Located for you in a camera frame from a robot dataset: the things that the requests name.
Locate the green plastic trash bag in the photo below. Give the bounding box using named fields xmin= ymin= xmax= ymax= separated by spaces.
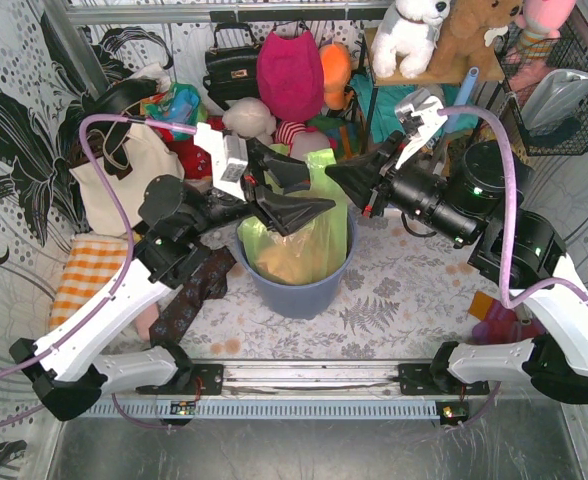
xmin=237 ymin=148 xmax=348 ymax=286

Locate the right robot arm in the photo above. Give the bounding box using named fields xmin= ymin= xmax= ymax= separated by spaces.
xmin=326 ymin=133 xmax=588 ymax=405

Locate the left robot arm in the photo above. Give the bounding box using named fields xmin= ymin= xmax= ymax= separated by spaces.
xmin=10 ymin=131 xmax=335 ymax=421

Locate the crumpled brown paper trash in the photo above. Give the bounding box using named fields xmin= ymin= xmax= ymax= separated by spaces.
xmin=255 ymin=221 xmax=325 ymax=286

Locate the blue trash bin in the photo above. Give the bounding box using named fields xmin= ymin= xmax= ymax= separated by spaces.
xmin=235 ymin=212 xmax=357 ymax=319

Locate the pink white striped plush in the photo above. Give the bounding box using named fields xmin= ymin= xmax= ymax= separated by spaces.
xmin=274 ymin=121 xmax=337 ymax=160

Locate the teal cloth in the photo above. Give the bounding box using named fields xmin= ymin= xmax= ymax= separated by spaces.
xmin=350 ymin=75 xmax=478 ymax=143

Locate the rainbow striped cloth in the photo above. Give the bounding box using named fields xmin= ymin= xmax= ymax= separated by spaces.
xmin=307 ymin=115 xmax=361 ymax=162

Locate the red garment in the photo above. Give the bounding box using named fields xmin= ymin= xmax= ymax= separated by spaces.
xmin=162 ymin=131 xmax=212 ymax=180

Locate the white fluffy plush toy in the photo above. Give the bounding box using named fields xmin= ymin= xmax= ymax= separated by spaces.
xmin=222 ymin=97 xmax=276 ymax=146

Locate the orange plush toy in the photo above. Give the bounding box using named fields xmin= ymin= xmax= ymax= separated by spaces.
xmin=319 ymin=43 xmax=351 ymax=110

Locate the dark patterned necktie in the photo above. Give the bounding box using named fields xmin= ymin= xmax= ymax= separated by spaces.
xmin=149 ymin=247 xmax=236 ymax=346

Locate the colourful scarf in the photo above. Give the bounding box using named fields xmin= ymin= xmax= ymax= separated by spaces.
xmin=139 ymin=83 xmax=206 ymax=126

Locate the white plush dog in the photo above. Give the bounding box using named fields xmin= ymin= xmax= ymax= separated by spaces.
xmin=372 ymin=0 xmax=451 ymax=79

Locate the black leather handbag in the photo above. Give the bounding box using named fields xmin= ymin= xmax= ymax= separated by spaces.
xmin=203 ymin=22 xmax=261 ymax=111

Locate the brown teddy bear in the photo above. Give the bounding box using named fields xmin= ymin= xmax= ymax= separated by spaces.
xmin=428 ymin=0 xmax=523 ymax=76

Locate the black hat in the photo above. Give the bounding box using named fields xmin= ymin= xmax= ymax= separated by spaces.
xmin=82 ymin=78 xmax=158 ymax=118

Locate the silver pouch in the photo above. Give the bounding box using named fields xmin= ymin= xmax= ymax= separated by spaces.
xmin=521 ymin=69 xmax=588 ymax=130

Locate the pink fuzzy sock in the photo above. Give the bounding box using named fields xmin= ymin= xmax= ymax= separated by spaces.
xmin=134 ymin=303 xmax=160 ymax=341

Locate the orange white checkered towel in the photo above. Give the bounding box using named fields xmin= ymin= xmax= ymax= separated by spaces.
xmin=48 ymin=234 xmax=128 ymax=330

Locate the pink plush toy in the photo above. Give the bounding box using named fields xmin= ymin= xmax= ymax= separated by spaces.
xmin=510 ymin=0 xmax=576 ymax=61

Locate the colourful striped sock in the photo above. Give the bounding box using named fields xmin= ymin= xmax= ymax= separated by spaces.
xmin=468 ymin=291 xmax=546 ymax=345

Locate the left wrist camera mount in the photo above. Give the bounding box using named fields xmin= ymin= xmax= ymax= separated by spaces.
xmin=193 ymin=123 xmax=249 ymax=200

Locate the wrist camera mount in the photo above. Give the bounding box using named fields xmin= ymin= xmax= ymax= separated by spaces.
xmin=395 ymin=88 xmax=447 ymax=170
xmin=193 ymin=123 xmax=249 ymax=200

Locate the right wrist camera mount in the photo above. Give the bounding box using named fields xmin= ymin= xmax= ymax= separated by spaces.
xmin=395 ymin=88 xmax=447 ymax=170

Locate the black wire basket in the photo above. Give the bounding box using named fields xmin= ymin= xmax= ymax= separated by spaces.
xmin=498 ymin=23 xmax=588 ymax=157

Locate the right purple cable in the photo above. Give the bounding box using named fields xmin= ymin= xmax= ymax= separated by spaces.
xmin=441 ymin=105 xmax=588 ymax=341

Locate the metal base rail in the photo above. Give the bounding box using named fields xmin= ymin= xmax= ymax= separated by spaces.
xmin=60 ymin=360 xmax=499 ymax=425

